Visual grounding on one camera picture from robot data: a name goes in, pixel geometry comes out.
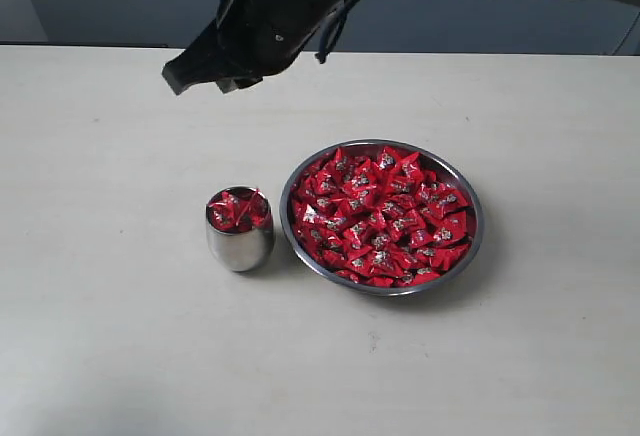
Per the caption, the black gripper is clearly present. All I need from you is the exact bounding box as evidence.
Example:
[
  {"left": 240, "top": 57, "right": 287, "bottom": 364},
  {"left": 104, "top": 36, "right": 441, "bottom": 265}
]
[{"left": 161, "top": 0, "right": 343, "bottom": 95}]

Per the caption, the red candy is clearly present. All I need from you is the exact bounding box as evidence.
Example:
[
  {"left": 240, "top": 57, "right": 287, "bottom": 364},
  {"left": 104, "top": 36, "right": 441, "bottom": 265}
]
[
  {"left": 237, "top": 190, "right": 269, "bottom": 232},
  {"left": 207, "top": 191, "right": 243, "bottom": 231}
]

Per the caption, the stainless steel cup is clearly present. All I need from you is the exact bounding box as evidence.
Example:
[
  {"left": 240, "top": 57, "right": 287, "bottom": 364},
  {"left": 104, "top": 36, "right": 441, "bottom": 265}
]
[{"left": 205, "top": 186, "right": 275, "bottom": 273}]

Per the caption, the metal bowl of red candies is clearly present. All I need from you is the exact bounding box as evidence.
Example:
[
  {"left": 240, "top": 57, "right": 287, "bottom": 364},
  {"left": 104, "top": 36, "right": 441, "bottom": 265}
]
[{"left": 280, "top": 139, "right": 485, "bottom": 297}]

